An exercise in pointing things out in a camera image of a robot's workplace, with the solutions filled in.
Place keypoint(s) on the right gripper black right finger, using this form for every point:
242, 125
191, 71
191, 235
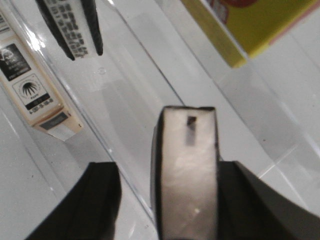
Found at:
249, 209

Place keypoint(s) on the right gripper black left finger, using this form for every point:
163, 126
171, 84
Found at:
90, 209

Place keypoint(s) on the black tissue pack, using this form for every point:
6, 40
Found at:
184, 173

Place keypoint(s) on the cream carton box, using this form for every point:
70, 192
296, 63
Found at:
31, 89

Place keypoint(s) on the yellow nabati wafer box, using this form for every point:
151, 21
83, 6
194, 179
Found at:
245, 28

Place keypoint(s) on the black white snack packet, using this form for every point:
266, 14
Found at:
75, 26

